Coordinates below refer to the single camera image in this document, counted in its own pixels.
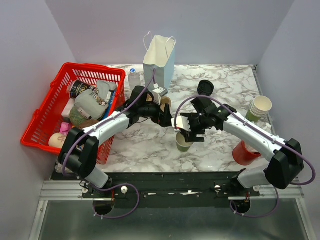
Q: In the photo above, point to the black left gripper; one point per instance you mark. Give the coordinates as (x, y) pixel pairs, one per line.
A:
(164, 119)

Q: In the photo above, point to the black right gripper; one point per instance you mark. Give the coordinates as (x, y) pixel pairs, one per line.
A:
(190, 136)

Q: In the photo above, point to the brown pulp cup carrier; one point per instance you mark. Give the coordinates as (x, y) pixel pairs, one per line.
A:
(166, 102)

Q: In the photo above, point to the green paper cup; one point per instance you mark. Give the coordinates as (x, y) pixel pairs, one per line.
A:
(181, 143)

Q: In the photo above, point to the light blue paper bag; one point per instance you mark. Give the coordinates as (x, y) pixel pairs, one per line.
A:
(159, 57)

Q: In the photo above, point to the stack of green paper cups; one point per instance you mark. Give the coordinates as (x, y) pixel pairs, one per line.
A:
(258, 108)

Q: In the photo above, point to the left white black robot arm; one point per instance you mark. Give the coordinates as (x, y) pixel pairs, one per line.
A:
(80, 150)

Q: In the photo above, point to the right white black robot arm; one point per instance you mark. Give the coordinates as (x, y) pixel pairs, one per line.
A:
(285, 160)

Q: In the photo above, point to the stack of black lids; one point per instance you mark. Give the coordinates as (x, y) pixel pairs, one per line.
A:
(205, 87)

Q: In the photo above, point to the clear plastic water bottle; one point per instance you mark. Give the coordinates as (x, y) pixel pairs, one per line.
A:
(134, 79)

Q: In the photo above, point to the red cup holder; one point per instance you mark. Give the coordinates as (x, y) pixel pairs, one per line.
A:
(242, 156)

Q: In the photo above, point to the blue flat package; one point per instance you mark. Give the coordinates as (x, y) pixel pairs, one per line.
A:
(111, 97)

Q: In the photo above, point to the grey crumpled bag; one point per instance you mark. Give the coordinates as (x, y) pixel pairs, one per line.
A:
(105, 88)

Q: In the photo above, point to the grey printed pouch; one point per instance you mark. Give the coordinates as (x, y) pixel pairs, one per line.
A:
(90, 105)

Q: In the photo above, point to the brown round package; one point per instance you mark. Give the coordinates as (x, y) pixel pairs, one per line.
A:
(88, 123)

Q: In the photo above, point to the green round pouch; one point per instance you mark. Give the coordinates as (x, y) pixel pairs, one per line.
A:
(78, 116)

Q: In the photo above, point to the black snack can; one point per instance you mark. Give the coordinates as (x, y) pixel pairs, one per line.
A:
(78, 87)

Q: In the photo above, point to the pink small box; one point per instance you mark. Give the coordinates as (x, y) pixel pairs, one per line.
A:
(65, 128)

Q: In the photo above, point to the beige round bun toy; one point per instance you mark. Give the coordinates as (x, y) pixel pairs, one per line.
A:
(57, 140)

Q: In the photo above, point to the red plastic basket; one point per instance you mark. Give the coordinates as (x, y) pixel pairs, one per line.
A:
(47, 120)

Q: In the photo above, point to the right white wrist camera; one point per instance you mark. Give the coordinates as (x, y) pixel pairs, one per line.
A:
(181, 123)

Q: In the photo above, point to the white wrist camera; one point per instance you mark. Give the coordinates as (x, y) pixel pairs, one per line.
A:
(158, 92)
(181, 123)

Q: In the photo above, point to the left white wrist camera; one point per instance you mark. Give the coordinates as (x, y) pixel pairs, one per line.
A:
(158, 92)

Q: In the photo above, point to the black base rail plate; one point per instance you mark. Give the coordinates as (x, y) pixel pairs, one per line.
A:
(168, 190)

